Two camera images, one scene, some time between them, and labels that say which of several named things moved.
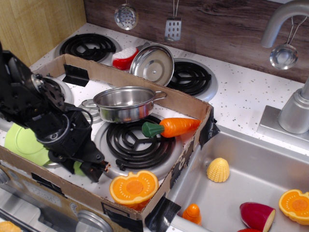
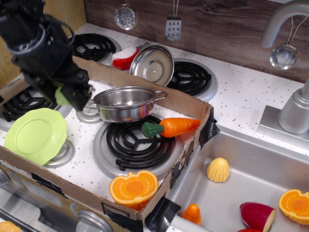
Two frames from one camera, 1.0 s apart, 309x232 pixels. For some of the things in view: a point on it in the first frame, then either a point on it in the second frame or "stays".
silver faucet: x=293 y=122 stays
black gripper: x=73 y=142 to x=39 y=45
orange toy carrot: x=170 y=127 stays
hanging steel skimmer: x=126 y=16 stays
